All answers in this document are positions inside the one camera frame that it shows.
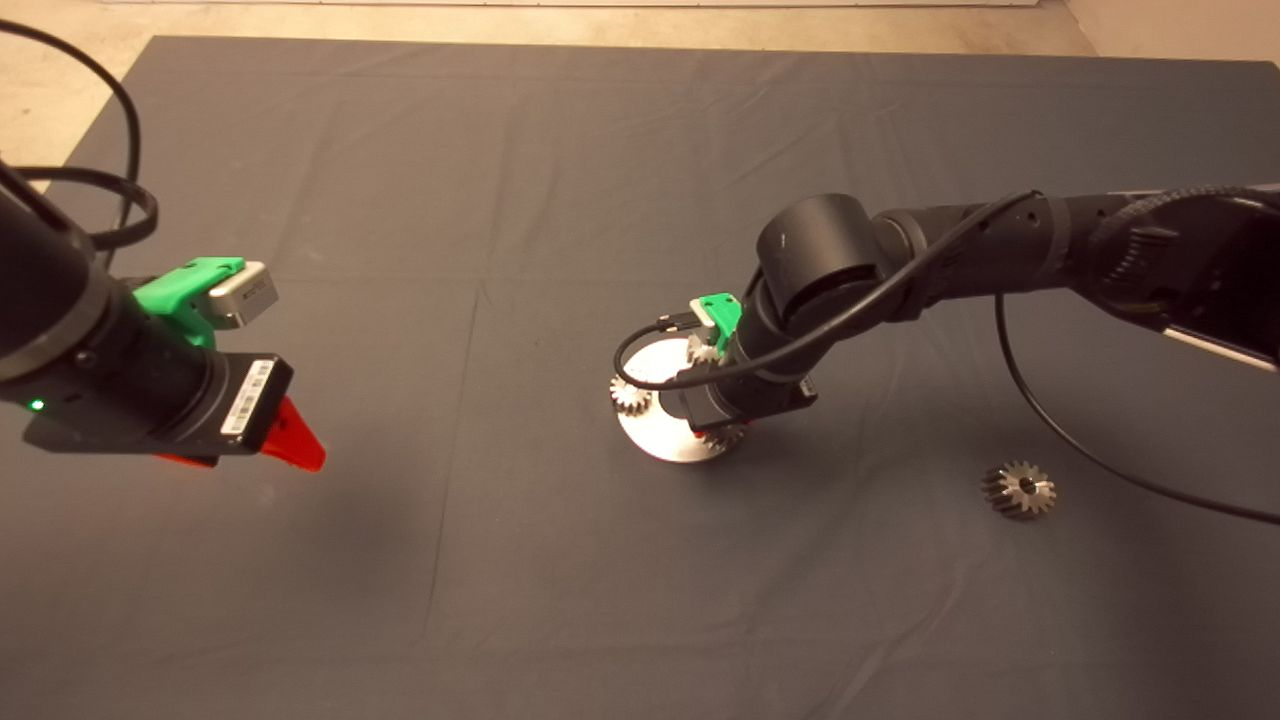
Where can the small dark steel gear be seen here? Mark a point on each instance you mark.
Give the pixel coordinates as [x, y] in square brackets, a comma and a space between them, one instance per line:
[722, 438]

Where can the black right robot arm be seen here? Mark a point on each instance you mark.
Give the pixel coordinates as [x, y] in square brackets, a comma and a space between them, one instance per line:
[820, 245]

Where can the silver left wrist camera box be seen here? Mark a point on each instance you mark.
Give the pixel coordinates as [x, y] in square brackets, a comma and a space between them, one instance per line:
[245, 295]

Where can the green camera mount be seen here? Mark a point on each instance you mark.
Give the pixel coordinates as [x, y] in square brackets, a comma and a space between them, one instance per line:
[722, 312]
[175, 290]

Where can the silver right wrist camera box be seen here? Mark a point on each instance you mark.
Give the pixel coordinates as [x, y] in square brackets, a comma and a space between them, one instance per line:
[704, 318]

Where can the green right camera mount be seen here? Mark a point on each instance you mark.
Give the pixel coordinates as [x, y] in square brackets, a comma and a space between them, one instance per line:
[722, 312]

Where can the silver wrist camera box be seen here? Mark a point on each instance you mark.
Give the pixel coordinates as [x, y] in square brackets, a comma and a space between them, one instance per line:
[704, 318]
[245, 295]

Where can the large steel bevel gear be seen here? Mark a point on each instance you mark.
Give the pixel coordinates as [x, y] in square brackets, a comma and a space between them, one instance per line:
[1020, 492]

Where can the round metal plate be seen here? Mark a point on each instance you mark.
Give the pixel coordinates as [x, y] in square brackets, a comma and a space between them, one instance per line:
[655, 440]

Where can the small light steel gear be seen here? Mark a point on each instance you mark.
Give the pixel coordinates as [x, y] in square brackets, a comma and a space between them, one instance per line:
[630, 397]
[700, 352]

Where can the dark grey table cloth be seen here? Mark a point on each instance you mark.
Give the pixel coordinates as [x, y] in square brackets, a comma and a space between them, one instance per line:
[500, 580]

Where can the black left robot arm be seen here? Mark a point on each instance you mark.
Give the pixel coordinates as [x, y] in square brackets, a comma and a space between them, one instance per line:
[40, 270]

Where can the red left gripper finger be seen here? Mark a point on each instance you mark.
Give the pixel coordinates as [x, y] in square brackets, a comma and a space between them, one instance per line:
[185, 460]
[298, 447]

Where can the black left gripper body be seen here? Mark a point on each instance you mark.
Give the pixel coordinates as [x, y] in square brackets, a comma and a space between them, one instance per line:
[145, 400]

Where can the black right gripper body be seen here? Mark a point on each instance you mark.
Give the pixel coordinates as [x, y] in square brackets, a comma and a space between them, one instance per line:
[740, 405]

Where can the green left camera mount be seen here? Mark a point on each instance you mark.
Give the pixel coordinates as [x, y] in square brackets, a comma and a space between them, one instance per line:
[175, 290]

